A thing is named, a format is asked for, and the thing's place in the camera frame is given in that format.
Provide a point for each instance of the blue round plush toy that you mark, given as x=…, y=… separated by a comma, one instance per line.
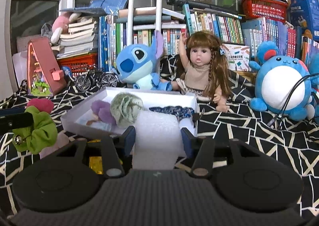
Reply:
x=283, y=84

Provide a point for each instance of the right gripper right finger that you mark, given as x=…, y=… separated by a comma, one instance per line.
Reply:
x=201, y=149

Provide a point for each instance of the stack of lying books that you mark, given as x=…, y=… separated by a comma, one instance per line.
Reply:
x=81, y=37

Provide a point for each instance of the red plastic basket right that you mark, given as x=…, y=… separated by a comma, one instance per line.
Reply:
x=272, y=9

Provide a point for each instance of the pink white plush rabbit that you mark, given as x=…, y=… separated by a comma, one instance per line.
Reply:
x=61, y=24

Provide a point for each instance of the pale green floral scrunchie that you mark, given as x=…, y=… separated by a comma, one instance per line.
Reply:
x=125, y=108

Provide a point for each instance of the blue printed cardboard box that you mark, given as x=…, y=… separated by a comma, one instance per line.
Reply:
x=304, y=13

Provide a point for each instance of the white foam block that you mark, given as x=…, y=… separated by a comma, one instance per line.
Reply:
x=158, y=142

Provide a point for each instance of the miniature black bicycle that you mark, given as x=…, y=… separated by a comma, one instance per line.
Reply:
x=93, y=76

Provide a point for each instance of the pink miniature house model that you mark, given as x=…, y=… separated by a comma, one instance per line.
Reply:
x=44, y=76

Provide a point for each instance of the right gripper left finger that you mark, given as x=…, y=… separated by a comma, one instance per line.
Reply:
x=113, y=148

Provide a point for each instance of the red plastic basket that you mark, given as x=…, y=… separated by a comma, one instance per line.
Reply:
x=272, y=9
x=79, y=64

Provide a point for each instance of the dark blue patterned scrunchie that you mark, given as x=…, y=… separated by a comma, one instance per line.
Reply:
x=178, y=111

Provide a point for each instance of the gold sequin scrunchie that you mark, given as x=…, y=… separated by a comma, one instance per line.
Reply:
x=95, y=162

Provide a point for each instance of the black white patterned cloth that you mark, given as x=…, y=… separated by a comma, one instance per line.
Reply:
x=296, y=145

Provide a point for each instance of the blue Stitch plush toy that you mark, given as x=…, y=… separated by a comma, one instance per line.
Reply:
x=136, y=65

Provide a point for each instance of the light pink soft cloth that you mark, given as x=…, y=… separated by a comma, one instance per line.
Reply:
x=62, y=140

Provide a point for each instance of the brown haired baby doll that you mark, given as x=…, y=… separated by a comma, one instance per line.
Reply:
x=205, y=69

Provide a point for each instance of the green scrunchie with bell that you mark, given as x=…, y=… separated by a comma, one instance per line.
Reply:
x=41, y=134

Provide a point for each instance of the white ladder frame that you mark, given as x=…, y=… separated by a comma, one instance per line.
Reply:
x=147, y=4

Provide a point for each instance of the purple fuzzy scrunchie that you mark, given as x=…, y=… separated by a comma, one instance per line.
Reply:
x=102, y=110

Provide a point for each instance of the red plastic basket left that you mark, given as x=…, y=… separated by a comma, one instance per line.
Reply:
x=79, y=64

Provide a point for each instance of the pink fuzzy scrunchie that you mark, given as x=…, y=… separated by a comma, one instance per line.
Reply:
x=43, y=105

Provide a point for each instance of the white shallow cardboard box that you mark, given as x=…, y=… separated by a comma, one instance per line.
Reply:
x=82, y=121

